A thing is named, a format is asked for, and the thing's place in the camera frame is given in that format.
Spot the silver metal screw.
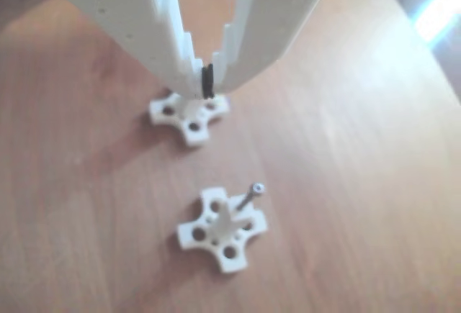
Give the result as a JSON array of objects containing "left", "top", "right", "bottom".
[{"left": 236, "top": 182, "right": 267, "bottom": 212}]

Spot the white cross-base post stand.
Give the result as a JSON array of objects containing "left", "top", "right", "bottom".
[
  {"left": 148, "top": 91, "right": 232, "bottom": 148},
  {"left": 176, "top": 186, "right": 269, "bottom": 275}
]

